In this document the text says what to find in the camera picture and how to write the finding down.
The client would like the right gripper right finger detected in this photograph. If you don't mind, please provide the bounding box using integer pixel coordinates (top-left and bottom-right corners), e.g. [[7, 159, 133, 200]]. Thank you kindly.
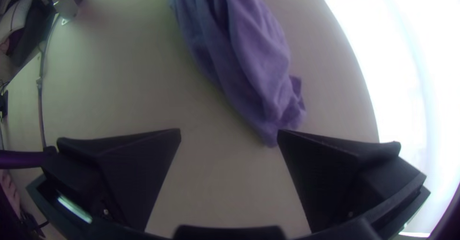
[[276, 129, 427, 233]]

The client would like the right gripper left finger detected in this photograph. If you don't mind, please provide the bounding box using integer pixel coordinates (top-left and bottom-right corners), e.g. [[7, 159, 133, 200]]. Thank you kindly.
[[41, 127, 182, 232]]

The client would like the blue t-shirt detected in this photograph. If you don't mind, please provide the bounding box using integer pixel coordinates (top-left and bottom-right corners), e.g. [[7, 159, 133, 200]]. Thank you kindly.
[[168, 0, 307, 148]]

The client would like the black cable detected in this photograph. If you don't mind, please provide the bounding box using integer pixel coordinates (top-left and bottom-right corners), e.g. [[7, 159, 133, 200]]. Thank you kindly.
[[35, 13, 62, 151]]

